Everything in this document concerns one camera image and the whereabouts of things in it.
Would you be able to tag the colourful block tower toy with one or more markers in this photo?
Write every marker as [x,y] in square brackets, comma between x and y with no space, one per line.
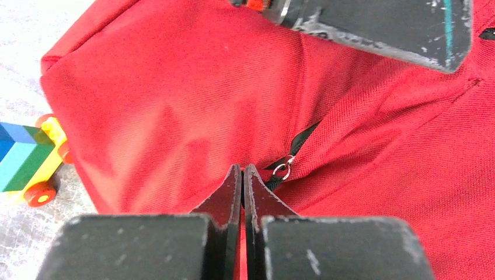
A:
[29,158]

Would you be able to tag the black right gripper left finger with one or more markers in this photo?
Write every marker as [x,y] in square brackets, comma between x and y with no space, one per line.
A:
[203,244]

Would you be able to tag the red student backpack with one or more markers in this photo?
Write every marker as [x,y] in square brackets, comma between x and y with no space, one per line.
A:
[159,98]

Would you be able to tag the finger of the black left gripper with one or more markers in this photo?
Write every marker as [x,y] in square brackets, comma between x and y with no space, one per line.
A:
[433,34]

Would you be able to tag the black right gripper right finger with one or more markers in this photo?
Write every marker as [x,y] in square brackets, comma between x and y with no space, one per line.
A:
[283,245]

